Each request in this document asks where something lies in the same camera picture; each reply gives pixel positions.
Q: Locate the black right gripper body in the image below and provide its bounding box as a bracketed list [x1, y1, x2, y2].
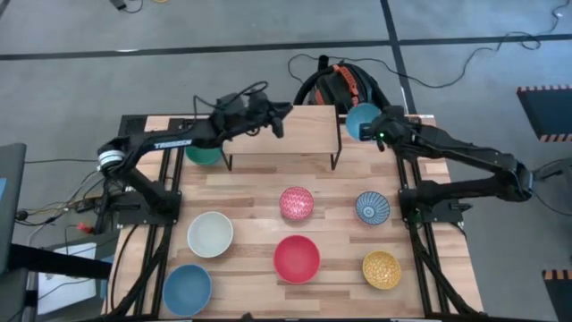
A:
[373, 106, 407, 144]

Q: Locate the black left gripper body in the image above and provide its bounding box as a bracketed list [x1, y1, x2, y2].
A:
[213, 91, 274, 135]

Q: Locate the small light blue bowl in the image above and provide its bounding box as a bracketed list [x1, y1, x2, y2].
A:
[345, 102, 383, 142]

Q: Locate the blue patterned bowl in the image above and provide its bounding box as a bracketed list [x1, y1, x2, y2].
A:
[355, 191, 391, 226]

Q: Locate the pink patterned bowl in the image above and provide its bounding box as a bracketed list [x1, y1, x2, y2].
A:
[279, 186, 315, 222]

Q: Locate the yellow patterned bowl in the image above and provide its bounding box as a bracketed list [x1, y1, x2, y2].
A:
[361, 250, 402, 291]

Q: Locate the large white bowl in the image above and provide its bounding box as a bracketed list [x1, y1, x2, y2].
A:
[186, 210, 235, 259]

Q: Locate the large red bowl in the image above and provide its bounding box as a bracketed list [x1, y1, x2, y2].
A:
[273, 234, 322, 285]

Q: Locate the large blue bowl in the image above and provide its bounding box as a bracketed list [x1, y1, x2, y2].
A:
[162, 263, 214, 318]

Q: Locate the wooden shelf with black legs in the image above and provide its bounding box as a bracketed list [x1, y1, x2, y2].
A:
[219, 103, 344, 172]

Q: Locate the black and orange vacuum cleaner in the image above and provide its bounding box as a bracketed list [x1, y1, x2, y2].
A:
[292, 54, 394, 115]

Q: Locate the teal bowl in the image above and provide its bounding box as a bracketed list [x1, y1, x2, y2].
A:
[185, 145, 223, 167]

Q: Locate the black perforated box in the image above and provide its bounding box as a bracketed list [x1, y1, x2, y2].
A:
[119, 114, 147, 135]

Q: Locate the black platform with hazard stripes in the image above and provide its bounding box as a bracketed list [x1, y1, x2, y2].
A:
[517, 84, 572, 143]
[542, 269, 572, 322]

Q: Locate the black floor device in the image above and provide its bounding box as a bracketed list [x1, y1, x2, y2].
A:
[531, 156, 572, 184]

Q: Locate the black metal beam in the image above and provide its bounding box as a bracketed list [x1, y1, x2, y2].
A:
[8, 243, 113, 281]

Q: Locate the white paper sheet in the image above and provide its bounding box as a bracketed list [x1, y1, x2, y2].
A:
[37, 242, 98, 315]

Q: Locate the grey computer monitor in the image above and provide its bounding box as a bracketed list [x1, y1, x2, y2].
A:
[0, 142, 28, 274]

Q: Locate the black metal table frame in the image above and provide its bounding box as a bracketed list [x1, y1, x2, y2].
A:
[105, 114, 486, 322]

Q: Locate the long black floor cable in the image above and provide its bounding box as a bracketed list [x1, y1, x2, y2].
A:
[287, 0, 572, 90]

